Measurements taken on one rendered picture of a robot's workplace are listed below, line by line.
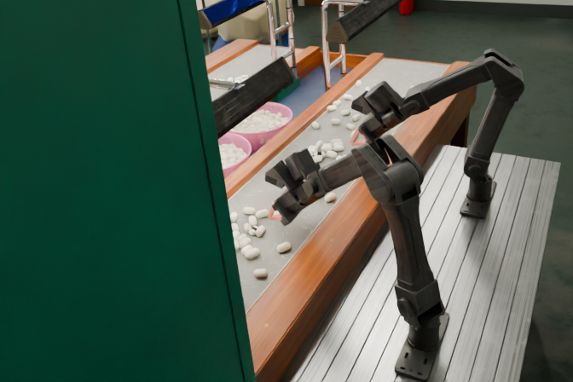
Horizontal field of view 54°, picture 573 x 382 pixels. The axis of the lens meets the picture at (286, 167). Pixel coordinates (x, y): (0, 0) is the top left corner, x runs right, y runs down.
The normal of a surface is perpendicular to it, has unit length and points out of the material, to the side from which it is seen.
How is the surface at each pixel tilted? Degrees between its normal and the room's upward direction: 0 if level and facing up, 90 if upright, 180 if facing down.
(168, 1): 90
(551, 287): 0
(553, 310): 0
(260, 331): 0
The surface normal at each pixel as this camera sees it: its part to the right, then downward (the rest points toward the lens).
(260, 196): -0.07, -0.86
